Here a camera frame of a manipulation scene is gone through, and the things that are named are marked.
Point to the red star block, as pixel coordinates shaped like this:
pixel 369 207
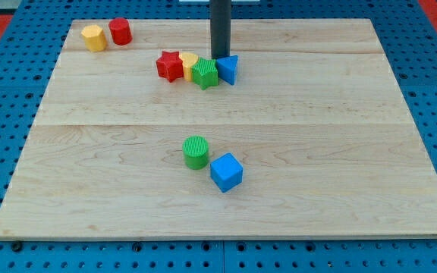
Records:
pixel 170 66

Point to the light wooden board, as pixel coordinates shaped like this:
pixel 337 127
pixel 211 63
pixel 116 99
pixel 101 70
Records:
pixel 316 118

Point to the red cylinder block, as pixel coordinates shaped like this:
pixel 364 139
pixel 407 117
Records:
pixel 120 31

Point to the yellow heart block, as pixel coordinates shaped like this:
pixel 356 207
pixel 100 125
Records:
pixel 188 59

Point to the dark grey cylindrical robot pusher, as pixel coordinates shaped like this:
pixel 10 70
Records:
pixel 220 28

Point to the yellow hexagonal prism block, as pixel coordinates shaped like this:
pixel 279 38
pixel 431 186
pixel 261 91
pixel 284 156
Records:
pixel 94 38

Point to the green cylinder block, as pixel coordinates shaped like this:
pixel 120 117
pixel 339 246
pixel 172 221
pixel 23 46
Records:
pixel 196 152

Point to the blue cube block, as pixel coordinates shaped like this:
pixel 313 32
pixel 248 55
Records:
pixel 227 172

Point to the blue triangular prism block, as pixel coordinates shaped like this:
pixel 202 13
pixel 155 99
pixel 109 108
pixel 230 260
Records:
pixel 227 68

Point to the green star block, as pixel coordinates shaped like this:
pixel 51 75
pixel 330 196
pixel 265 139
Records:
pixel 205 73

